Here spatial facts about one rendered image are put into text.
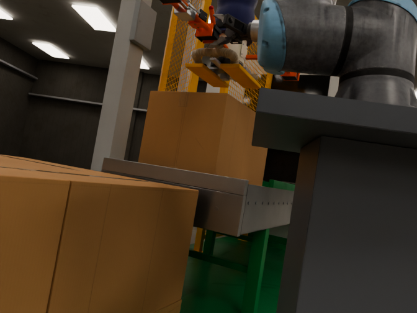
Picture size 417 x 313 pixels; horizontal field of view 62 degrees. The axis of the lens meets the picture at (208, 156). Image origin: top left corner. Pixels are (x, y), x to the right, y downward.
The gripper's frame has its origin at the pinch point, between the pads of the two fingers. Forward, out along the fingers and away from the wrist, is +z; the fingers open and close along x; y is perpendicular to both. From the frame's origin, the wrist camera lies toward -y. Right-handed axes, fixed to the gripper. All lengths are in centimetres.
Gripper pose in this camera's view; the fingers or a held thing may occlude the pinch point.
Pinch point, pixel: (209, 30)
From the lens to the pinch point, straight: 165.8
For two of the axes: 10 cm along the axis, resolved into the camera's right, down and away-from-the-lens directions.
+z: -8.9, -1.3, 4.4
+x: 1.6, -9.8, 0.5
